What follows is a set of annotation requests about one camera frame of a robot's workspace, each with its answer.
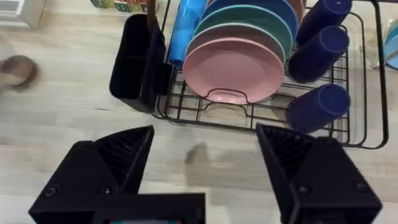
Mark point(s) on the teal plate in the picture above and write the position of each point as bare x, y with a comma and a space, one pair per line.
248, 15

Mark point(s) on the black cutlery holder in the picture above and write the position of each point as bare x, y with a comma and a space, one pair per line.
130, 74

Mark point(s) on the toy blocks on green board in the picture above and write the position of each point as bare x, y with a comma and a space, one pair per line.
121, 5

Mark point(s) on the dark blue cup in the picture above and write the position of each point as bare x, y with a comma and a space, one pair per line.
320, 21
314, 109
314, 59

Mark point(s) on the brown plate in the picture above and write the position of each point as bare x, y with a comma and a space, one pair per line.
297, 7

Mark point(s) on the beige plate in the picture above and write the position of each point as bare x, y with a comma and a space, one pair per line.
236, 31

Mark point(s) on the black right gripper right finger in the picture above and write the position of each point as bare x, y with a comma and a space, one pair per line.
323, 180

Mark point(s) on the light blue plastic cup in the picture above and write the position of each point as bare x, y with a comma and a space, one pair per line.
185, 31

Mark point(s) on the light blue bowl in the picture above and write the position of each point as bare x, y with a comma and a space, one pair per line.
392, 46

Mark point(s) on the wooden spoon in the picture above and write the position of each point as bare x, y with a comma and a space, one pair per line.
18, 71

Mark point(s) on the pink plate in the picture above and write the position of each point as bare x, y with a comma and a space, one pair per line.
233, 68

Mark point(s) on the blue plate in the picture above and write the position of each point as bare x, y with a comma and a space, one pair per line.
280, 6

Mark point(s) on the white box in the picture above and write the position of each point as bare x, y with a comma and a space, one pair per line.
28, 12

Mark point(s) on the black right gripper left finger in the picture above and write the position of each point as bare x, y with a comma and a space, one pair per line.
102, 168

